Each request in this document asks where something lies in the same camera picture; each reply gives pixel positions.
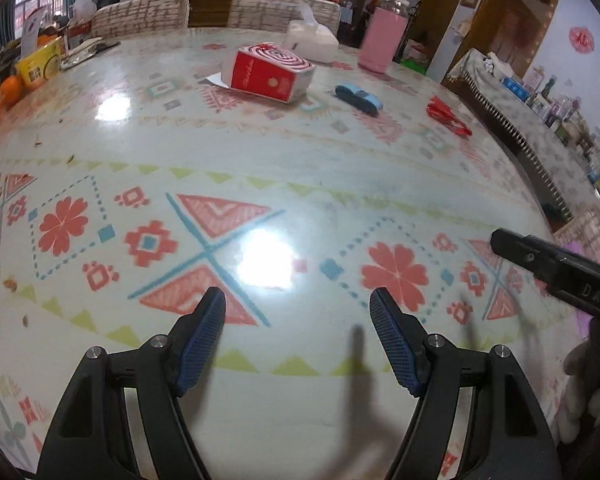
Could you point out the yellow carton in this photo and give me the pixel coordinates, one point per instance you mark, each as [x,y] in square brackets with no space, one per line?
[40,65]

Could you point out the blue tissue pack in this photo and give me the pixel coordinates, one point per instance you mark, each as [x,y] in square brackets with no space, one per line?
[515,87]

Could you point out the red plastic wrapper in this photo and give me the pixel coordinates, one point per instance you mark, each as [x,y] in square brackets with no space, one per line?
[447,115]

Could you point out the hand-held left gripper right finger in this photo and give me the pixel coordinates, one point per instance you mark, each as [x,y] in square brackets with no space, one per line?
[394,345]

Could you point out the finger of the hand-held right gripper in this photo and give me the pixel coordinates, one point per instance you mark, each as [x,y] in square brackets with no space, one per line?
[554,267]

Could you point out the clear plastic bag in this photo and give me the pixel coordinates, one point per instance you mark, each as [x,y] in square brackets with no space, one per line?
[87,52]

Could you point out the red and white coil box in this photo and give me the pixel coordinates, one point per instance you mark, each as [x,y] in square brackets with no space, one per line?
[265,75]

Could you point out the sideboard with lace cloth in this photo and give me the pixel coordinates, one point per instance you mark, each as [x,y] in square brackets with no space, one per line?
[524,140]

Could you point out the blue toy car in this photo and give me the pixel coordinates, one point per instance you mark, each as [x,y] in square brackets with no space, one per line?
[360,97]

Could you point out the row of bottles and jars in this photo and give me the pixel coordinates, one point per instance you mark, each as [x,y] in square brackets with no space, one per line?
[564,115]

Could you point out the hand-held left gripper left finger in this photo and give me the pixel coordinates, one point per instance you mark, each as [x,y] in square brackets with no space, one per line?
[200,342]

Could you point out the person's right hand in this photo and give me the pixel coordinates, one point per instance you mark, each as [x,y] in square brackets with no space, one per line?
[582,410]

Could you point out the red paper wall decoration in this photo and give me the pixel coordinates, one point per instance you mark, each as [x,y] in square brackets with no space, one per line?
[581,39]

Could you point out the white paper scrap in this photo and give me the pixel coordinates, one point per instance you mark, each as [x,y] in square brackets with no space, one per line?
[216,80]

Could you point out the pink cylinder container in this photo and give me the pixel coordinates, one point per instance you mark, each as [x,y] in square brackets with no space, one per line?
[379,40]

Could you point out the white tissue pack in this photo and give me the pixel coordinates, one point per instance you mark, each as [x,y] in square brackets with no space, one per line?
[310,37]

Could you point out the wooden door frame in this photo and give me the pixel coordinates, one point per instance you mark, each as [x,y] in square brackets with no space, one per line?
[517,20]
[447,15]

